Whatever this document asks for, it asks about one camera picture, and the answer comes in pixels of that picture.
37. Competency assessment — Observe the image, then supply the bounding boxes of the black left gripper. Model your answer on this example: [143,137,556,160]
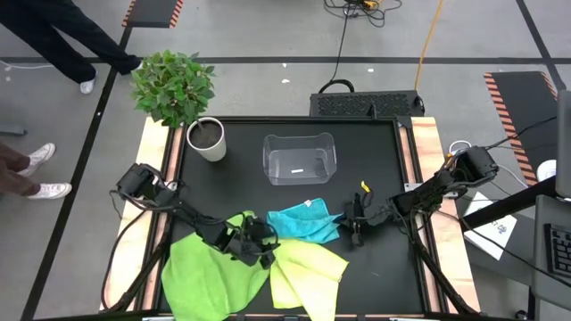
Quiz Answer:
[212,212,281,270]

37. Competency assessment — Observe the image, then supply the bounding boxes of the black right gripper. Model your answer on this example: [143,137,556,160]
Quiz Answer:
[338,191,397,249]

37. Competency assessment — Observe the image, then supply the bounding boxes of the blue microfiber towel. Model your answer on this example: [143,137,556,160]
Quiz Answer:
[265,197,345,245]

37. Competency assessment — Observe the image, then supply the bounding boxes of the green microfiber towel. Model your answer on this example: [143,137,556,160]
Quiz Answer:
[160,210,274,321]

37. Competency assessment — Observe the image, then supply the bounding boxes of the yellow-green microfiber towel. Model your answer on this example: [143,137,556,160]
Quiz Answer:
[268,237,351,321]

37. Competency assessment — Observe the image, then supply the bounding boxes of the clear plastic bin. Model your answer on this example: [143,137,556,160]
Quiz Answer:
[261,131,338,187]

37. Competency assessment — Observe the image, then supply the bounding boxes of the white plant pot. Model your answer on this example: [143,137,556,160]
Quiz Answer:
[186,116,228,163]

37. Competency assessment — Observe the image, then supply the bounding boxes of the wooden table side board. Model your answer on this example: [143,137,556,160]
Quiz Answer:
[98,116,185,312]
[398,116,482,313]

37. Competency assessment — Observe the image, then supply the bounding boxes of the black computer case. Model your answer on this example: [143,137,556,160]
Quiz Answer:
[309,89,426,119]

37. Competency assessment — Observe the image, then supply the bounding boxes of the white paper sheet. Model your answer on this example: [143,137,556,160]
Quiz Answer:
[462,190,518,262]

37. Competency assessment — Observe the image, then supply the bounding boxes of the black desk bar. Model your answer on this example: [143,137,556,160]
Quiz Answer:
[459,175,559,231]

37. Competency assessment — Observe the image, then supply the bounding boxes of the green leafy plant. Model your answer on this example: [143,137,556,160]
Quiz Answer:
[129,48,218,129]

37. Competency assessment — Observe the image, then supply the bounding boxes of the grey desk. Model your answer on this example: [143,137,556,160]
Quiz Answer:
[529,193,571,300]

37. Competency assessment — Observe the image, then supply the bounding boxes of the black hazard-striped floor mat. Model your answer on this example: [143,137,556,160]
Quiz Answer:
[483,70,559,188]
[120,0,186,29]

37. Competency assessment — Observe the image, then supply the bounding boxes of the white round cup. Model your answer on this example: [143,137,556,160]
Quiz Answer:
[535,158,559,184]

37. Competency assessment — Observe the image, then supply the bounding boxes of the black keyboard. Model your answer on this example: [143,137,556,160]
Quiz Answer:
[542,221,571,281]

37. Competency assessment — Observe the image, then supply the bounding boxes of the person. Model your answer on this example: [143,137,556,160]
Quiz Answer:
[0,0,144,96]
[0,141,74,201]

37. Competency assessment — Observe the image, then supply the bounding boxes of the grey monitor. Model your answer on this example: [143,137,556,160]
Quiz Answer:
[555,88,571,200]

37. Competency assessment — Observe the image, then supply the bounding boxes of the grey metal furniture foot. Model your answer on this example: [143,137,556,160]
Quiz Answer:
[0,123,29,136]

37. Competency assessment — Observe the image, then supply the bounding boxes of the white coiled cable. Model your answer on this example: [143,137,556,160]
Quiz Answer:
[447,139,530,189]

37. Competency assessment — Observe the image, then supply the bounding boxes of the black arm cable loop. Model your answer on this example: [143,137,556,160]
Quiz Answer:
[100,207,151,311]

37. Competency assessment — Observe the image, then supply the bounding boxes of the black floor cable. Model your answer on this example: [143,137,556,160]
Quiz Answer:
[484,115,559,151]
[463,221,571,289]

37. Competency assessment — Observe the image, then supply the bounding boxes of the black power cable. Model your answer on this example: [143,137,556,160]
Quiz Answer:
[317,8,357,95]

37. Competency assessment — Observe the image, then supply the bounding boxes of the yellow floor cable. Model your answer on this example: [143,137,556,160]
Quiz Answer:
[413,0,446,93]

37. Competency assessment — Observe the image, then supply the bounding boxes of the black cable bundle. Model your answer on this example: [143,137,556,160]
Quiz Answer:
[323,0,404,29]

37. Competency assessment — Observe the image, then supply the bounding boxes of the white floor cable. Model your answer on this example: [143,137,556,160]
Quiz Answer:
[0,59,58,72]

